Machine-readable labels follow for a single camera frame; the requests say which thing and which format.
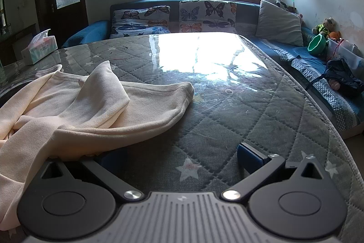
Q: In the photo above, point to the dark wooden sideboard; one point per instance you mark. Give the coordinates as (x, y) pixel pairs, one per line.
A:
(17, 41)

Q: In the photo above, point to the orange toy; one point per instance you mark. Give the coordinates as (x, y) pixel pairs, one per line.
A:
(335, 35)

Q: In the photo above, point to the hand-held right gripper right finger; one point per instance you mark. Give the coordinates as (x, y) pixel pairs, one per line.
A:
(250, 157)

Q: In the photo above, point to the blue sofa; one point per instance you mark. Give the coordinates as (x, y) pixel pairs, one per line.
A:
(287, 53)

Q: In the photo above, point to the pale patterned pillow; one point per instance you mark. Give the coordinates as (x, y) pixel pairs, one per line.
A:
(281, 4)

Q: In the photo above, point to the dark jacket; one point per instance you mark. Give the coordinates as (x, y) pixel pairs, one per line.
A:
(341, 72)

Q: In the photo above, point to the grey pillow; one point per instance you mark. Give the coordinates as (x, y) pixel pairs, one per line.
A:
(278, 23)

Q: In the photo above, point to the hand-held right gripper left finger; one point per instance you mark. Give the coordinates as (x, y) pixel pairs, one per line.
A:
(105, 174)

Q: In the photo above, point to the grey quilted table cover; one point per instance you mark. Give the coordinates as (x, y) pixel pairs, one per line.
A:
(227, 123)

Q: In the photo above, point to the green bowl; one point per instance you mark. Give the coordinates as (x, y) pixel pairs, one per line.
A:
(316, 45)

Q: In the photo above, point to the butterfly print cushion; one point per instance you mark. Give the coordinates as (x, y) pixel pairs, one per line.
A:
(136, 23)
(204, 15)

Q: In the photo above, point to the white tissue box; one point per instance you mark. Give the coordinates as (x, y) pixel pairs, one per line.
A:
(39, 49)

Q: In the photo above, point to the cream long-sleeve garment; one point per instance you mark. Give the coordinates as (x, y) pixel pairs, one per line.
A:
(85, 117)

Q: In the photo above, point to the clear plastic box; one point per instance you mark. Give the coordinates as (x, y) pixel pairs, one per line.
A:
(349, 56)

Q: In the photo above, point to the plush toy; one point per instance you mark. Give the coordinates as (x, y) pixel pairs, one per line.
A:
(324, 28)

